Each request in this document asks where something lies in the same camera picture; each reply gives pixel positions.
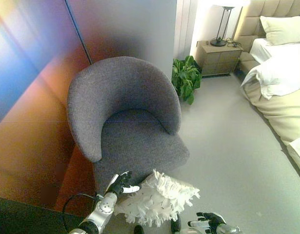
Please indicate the beige wooden nightstand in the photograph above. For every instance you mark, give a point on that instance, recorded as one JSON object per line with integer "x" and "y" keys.
{"x": 219, "y": 58}

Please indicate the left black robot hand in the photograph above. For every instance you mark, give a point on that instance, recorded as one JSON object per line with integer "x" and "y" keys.
{"x": 122, "y": 184}

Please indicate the green potted plant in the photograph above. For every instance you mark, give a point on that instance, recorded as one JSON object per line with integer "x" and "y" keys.
{"x": 185, "y": 79}

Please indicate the black table lamp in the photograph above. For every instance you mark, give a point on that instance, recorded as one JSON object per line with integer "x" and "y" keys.
{"x": 224, "y": 24}

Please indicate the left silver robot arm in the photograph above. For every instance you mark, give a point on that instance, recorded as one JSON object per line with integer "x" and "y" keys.
{"x": 101, "y": 213}

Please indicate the dark wooden table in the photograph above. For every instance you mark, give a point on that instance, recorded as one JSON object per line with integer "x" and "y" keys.
{"x": 25, "y": 215}

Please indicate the black robot foot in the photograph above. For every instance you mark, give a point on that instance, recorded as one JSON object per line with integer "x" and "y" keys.
{"x": 138, "y": 229}
{"x": 175, "y": 225}

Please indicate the grey fabric tub armchair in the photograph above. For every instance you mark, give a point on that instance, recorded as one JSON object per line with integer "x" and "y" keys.
{"x": 125, "y": 117}

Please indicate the white fringed pillow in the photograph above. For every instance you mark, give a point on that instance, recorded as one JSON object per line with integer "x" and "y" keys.
{"x": 158, "y": 200}

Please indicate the cream bed pillow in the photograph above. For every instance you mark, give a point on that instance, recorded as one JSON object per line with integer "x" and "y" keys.
{"x": 284, "y": 28}

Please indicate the white duvet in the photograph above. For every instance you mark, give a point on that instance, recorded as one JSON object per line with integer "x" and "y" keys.
{"x": 276, "y": 78}

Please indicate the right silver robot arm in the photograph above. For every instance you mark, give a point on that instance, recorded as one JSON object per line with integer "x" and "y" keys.
{"x": 229, "y": 229}

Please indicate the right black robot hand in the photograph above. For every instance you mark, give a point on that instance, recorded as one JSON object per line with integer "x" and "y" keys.
{"x": 210, "y": 220}

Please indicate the right black robot foot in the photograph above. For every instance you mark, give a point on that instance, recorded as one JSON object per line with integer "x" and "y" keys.
{"x": 175, "y": 225}

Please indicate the beige upholstered bed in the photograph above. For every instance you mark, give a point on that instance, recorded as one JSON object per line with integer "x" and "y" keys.
{"x": 276, "y": 80}

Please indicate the left black robot foot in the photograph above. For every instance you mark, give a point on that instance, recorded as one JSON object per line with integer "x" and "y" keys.
{"x": 138, "y": 229}

